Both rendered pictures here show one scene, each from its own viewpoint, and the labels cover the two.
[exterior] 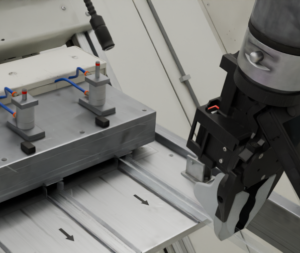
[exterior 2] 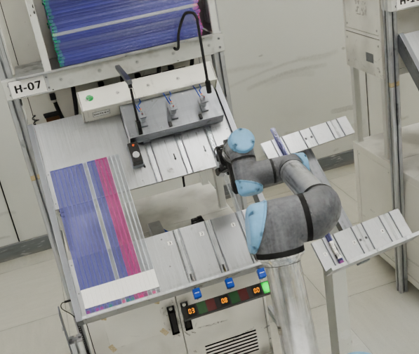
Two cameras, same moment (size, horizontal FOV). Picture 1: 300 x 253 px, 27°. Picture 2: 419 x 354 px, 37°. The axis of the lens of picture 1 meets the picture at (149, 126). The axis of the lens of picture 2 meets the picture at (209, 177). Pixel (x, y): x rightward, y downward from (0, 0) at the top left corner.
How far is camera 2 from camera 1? 1.60 m
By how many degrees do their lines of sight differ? 38
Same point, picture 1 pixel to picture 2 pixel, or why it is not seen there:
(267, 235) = not seen: hidden behind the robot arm
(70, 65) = (201, 78)
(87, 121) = (196, 113)
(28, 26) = (190, 54)
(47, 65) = (193, 75)
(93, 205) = (188, 146)
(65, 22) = (207, 52)
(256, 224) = not seen: hidden behind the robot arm
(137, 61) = not seen: outside the picture
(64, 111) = (190, 105)
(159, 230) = (203, 164)
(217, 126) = (218, 156)
